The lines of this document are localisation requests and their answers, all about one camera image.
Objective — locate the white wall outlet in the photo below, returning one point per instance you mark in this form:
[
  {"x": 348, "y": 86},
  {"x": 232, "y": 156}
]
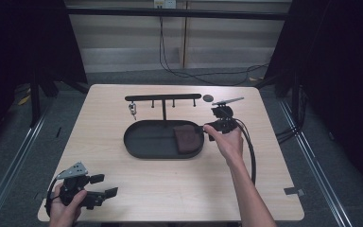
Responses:
[{"x": 165, "y": 3}]

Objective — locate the metal floor rail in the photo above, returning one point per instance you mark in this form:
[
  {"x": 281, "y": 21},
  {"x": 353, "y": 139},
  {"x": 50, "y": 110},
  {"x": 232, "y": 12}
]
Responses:
[
  {"x": 15, "y": 164},
  {"x": 315, "y": 167}
]

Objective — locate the person's left hand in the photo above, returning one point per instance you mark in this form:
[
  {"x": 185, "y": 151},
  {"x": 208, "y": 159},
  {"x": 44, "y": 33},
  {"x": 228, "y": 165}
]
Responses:
[{"x": 61, "y": 216}]

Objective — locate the black metal stand leg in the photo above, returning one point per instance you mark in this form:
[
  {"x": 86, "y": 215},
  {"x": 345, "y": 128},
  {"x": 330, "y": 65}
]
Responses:
[{"x": 35, "y": 104}]

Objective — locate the yellow tape piece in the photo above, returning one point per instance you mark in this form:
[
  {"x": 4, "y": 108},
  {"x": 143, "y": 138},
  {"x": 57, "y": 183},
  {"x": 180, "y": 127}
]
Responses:
[{"x": 23, "y": 100}]

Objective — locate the dark round disc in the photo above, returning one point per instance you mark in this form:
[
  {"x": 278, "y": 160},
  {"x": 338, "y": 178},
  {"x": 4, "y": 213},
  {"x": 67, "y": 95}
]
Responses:
[{"x": 208, "y": 98}]

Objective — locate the black horizontal bar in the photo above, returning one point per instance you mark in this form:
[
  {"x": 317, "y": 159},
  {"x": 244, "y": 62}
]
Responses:
[{"x": 176, "y": 13}]

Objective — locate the person's right hand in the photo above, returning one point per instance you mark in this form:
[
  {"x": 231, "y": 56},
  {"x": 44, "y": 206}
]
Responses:
[{"x": 230, "y": 145}]

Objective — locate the silver keys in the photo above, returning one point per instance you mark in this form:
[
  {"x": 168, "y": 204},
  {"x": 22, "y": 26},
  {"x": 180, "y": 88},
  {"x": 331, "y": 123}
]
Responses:
[{"x": 132, "y": 108}]

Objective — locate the grey tape piece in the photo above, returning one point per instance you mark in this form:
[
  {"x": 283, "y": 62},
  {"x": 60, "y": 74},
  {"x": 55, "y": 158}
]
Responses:
[{"x": 293, "y": 191}]

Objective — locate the black curtain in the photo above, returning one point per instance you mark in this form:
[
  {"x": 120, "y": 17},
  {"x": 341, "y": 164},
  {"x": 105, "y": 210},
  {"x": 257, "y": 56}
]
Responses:
[
  {"x": 25, "y": 41},
  {"x": 340, "y": 78}
]

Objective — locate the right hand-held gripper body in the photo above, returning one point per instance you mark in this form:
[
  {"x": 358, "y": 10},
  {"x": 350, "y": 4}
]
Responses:
[{"x": 224, "y": 118}]

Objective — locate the black hook rack with tray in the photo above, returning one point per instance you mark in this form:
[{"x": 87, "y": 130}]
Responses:
[{"x": 151, "y": 142}]

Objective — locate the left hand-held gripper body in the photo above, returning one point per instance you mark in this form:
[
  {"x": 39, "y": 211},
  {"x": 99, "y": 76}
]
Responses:
[{"x": 72, "y": 190}]

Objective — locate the brown leather pouch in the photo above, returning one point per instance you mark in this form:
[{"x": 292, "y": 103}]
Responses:
[{"x": 187, "y": 138}]

